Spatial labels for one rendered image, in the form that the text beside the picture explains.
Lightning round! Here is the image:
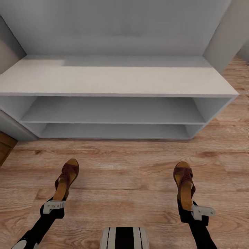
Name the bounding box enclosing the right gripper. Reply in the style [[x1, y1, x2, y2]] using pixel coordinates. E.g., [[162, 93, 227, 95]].
[[178, 200, 209, 235]]

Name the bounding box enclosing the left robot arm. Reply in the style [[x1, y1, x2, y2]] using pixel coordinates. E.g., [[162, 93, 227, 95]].
[[11, 197, 66, 249]]

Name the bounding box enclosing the robot trunk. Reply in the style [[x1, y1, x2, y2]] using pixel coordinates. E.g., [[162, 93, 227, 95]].
[[99, 227, 150, 249]]

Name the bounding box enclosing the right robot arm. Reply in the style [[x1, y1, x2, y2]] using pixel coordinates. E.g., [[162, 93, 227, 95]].
[[178, 200, 217, 249]]

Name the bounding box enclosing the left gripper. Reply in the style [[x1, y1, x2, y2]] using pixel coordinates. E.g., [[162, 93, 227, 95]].
[[36, 197, 66, 230]]

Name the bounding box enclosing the sandal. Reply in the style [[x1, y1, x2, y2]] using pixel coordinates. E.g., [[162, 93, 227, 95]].
[[173, 162, 196, 211], [52, 158, 79, 201]]

